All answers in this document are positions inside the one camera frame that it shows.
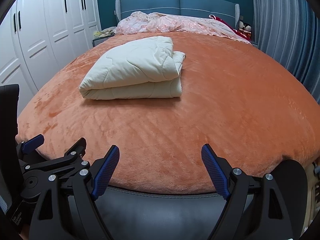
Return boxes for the blue-grey curtain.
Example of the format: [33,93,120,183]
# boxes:
[253,0,319,101]

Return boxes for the pink floral quilt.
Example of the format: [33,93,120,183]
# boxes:
[115,11,250,44]

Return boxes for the white wardrobe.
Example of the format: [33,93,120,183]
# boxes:
[1,0,101,113]

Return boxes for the red plush doll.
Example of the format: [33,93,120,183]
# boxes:
[238,21,252,41]

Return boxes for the blue upholstered headboard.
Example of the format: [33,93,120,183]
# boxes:
[114,0,240,29]

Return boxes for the orange plush bed cover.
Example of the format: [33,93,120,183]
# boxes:
[16,32,319,194]

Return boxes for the dark bedside table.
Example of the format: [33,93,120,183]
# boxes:
[92,27,116,47]

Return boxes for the cream quilted jacket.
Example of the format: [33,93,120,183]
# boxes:
[79,36,185,100]

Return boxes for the yellowish items on nightstand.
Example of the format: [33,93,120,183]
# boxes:
[94,28,116,38]

